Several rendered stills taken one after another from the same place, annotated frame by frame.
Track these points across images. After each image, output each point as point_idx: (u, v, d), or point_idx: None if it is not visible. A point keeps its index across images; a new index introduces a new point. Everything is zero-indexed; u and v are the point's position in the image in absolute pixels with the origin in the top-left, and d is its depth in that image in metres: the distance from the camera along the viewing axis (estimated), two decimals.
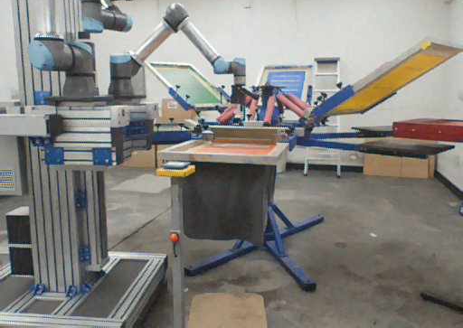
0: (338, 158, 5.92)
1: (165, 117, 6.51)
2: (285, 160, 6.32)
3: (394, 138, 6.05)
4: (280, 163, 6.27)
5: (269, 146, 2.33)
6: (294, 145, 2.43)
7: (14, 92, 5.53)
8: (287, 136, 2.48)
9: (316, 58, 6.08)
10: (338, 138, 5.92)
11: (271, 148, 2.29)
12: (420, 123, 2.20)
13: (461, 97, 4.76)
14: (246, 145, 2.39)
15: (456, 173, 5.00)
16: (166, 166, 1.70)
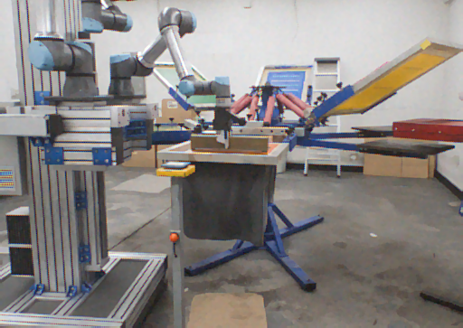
0: (338, 158, 5.92)
1: (165, 117, 6.51)
2: (285, 160, 6.32)
3: (394, 138, 6.05)
4: (280, 163, 6.27)
5: (269, 146, 2.33)
6: (294, 145, 2.43)
7: (14, 92, 5.53)
8: (287, 136, 2.48)
9: (316, 58, 6.08)
10: (338, 138, 5.92)
11: (271, 148, 2.29)
12: (420, 123, 2.20)
13: (461, 97, 4.76)
14: None
15: (456, 173, 5.00)
16: (166, 166, 1.70)
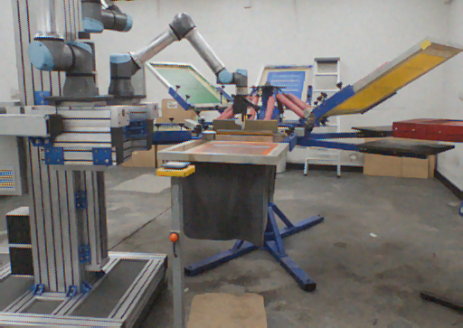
0: (338, 158, 5.92)
1: (165, 117, 6.51)
2: (285, 160, 6.32)
3: (394, 138, 6.05)
4: (280, 163, 6.27)
5: (269, 146, 2.33)
6: (294, 145, 2.43)
7: (14, 92, 5.53)
8: (287, 136, 2.48)
9: (316, 58, 6.08)
10: (338, 138, 5.92)
11: (271, 148, 2.29)
12: (420, 123, 2.20)
13: (461, 97, 4.76)
14: (246, 145, 2.39)
15: (456, 173, 5.00)
16: (166, 166, 1.70)
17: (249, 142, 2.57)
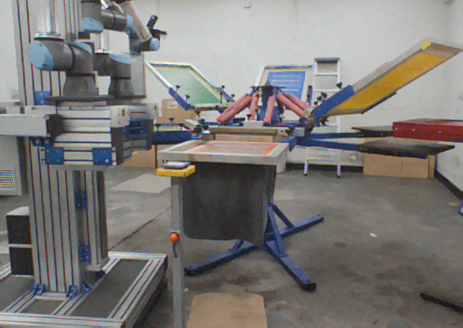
0: (338, 158, 5.92)
1: (165, 117, 6.51)
2: (285, 160, 6.32)
3: (394, 138, 6.05)
4: (280, 163, 6.27)
5: (269, 146, 2.33)
6: (294, 145, 2.43)
7: (14, 92, 5.53)
8: (287, 136, 2.48)
9: (316, 58, 6.08)
10: (338, 138, 5.92)
11: (271, 148, 2.29)
12: (420, 123, 2.20)
13: (461, 97, 4.76)
14: (246, 145, 2.39)
15: (456, 173, 5.00)
16: (166, 166, 1.70)
17: (249, 142, 2.57)
